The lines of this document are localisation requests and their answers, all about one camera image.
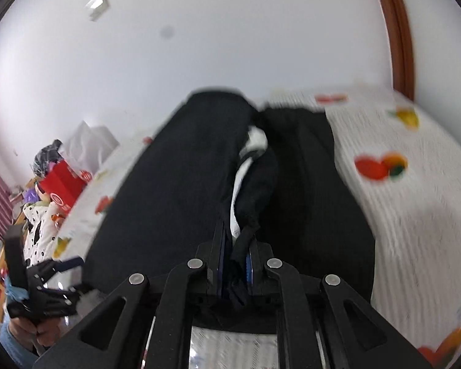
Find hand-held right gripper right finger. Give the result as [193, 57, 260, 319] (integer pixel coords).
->
[246, 238, 433, 369]

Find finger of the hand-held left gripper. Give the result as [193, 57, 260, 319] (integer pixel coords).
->
[48, 284, 93, 305]
[42, 256, 86, 277]

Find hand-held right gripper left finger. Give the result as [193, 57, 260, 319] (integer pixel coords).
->
[33, 221, 231, 369]

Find blue white black jacket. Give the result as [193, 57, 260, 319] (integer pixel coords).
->
[82, 89, 377, 335]

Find person's left forearm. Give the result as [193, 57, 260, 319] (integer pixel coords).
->
[0, 323, 39, 369]

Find person's left hand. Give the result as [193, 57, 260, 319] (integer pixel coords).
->
[8, 313, 68, 354]

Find white black-dotted cloth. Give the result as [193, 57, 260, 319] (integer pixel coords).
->
[22, 200, 66, 266]

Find red cardboard box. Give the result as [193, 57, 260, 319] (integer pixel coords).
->
[38, 160, 95, 216]

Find dark patterned bag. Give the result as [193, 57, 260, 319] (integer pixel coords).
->
[33, 139, 64, 179]

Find white plastic bag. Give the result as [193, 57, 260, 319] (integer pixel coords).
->
[59, 120, 120, 173]

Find white fruit print bed sheet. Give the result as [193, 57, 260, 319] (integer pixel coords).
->
[52, 90, 461, 369]

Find white wall switch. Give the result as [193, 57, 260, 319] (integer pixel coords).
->
[85, 0, 110, 22]

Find brown wooden frame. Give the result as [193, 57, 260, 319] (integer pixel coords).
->
[369, 0, 415, 102]

